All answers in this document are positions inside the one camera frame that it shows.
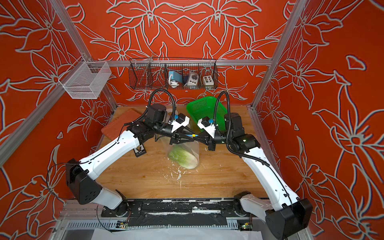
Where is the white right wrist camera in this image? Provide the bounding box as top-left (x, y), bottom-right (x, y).
top-left (198, 117), bottom-right (216, 138)

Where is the chinese cabbage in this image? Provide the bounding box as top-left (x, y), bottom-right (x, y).
top-left (168, 145), bottom-right (199, 170)

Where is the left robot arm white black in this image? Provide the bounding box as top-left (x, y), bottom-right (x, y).
top-left (66, 89), bottom-right (194, 216)

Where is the white round dial device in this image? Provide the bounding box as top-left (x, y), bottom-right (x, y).
top-left (183, 72), bottom-right (199, 88)

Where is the blue white device in basket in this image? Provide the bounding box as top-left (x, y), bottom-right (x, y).
top-left (168, 71), bottom-right (183, 88)

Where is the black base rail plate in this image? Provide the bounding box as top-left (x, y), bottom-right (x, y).
top-left (100, 198), bottom-right (257, 231)

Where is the orange plastic tool case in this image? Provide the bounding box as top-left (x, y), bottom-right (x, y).
top-left (101, 108), bottom-right (141, 140)

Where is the white tape roll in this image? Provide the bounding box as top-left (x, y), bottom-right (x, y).
top-left (166, 108), bottom-right (179, 119)

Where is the clear acrylic wall bin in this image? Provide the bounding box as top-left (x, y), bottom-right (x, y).
top-left (58, 56), bottom-right (112, 100)

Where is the white button box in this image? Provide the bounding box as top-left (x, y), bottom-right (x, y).
top-left (202, 75), bottom-right (215, 89)

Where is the black wire wall basket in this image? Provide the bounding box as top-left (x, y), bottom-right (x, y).
top-left (128, 58), bottom-right (219, 90)

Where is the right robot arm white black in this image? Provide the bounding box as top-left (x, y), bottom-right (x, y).
top-left (194, 91), bottom-right (313, 240)

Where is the green plastic basket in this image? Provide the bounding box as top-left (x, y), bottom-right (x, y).
top-left (187, 97), bottom-right (228, 131)

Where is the clear zip-top bag blue seal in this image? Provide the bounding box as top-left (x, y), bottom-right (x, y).
top-left (155, 126), bottom-right (199, 170)

